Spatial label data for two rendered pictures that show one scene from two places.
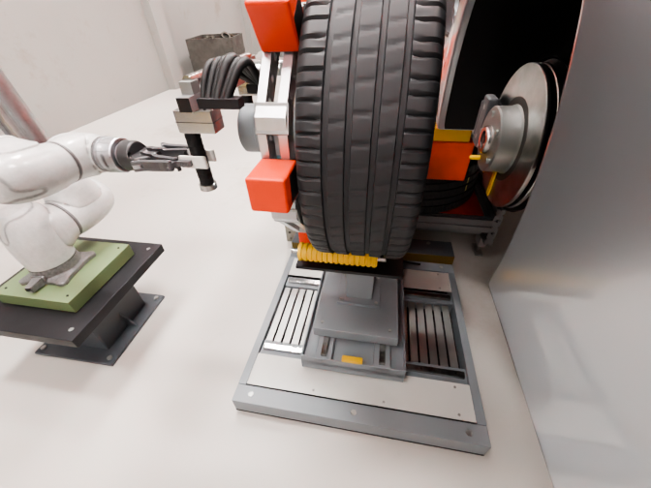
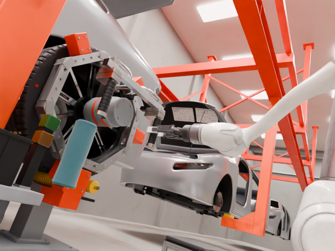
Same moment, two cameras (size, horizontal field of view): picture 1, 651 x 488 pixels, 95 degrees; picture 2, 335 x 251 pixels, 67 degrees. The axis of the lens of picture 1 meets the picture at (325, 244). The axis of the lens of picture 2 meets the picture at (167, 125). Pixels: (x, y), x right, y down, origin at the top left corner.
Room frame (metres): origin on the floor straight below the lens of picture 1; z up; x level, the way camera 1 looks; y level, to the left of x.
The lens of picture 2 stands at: (1.76, 0.81, 0.48)
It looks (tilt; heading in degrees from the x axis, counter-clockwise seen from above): 19 degrees up; 204
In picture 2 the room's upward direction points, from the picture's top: 15 degrees clockwise
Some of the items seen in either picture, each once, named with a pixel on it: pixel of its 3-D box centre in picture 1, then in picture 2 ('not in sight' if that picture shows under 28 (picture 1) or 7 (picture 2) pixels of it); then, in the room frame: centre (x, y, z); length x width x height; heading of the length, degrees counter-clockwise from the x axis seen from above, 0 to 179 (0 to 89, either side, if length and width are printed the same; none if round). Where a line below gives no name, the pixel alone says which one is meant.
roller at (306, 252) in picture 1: (337, 255); (78, 183); (0.69, -0.04, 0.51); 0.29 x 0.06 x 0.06; 78
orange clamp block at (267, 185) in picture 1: (273, 185); (135, 136); (0.52, 0.10, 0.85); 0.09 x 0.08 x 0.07; 168
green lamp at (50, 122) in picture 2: not in sight; (49, 123); (1.23, 0.22, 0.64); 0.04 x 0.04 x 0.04; 78
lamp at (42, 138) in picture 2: not in sight; (42, 139); (1.23, 0.22, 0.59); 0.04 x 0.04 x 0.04; 78
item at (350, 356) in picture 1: (357, 311); not in sight; (0.77, -0.12, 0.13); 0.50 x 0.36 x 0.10; 168
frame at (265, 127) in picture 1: (307, 130); (97, 111); (0.83, 0.04, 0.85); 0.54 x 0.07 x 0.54; 168
